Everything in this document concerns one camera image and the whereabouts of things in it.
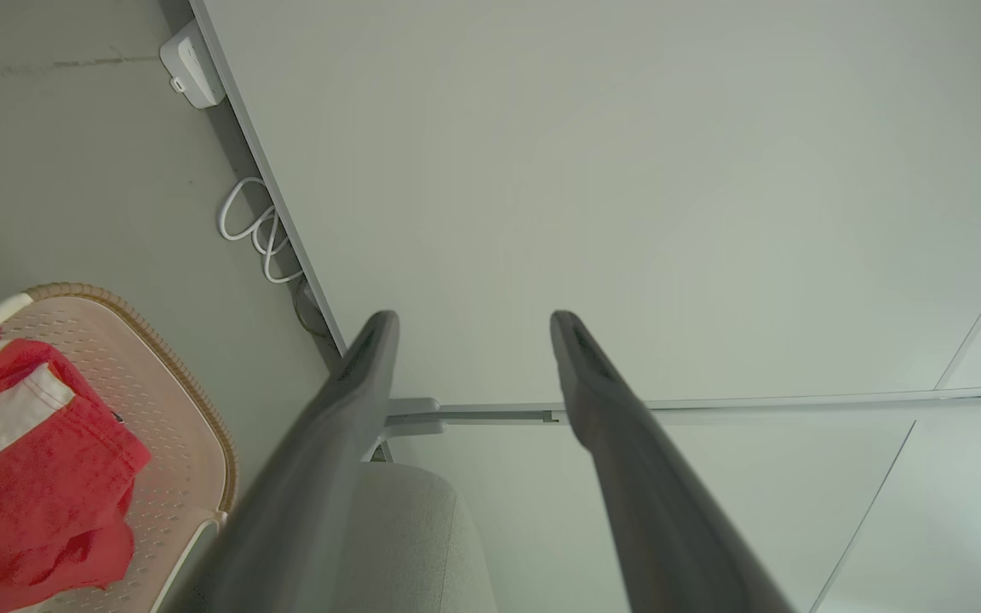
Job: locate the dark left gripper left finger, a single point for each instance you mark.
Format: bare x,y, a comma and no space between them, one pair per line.
303,494

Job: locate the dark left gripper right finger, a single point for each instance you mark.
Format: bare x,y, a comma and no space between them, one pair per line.
652,511

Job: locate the red cloth garment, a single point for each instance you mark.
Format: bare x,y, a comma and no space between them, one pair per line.
39,502

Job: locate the grey fabric sofa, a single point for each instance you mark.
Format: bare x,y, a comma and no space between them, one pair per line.
414,545

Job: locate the beige perforated laundry basket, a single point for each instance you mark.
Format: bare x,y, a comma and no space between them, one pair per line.
171,426

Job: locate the white partition panel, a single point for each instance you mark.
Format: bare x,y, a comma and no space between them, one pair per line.
627,170

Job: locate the white power strip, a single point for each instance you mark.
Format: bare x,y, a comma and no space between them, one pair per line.
192,68

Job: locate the grey partition post foot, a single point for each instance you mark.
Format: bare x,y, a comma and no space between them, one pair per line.
414,417

